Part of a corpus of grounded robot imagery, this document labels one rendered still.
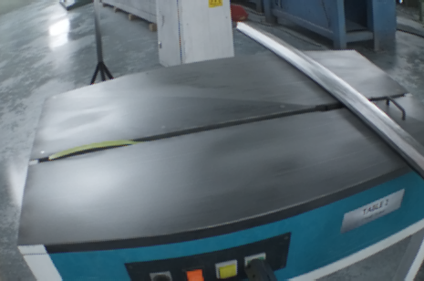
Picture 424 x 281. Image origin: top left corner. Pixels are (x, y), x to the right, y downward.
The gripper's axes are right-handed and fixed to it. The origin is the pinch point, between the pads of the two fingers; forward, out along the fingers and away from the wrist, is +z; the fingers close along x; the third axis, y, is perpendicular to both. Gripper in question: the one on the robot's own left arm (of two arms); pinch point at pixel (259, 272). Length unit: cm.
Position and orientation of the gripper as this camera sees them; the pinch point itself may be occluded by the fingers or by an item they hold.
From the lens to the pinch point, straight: 63.0
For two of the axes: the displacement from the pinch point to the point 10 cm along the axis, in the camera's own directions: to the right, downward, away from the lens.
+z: -2.4, -4.8, 8.4
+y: -4.4, 8.3, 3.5
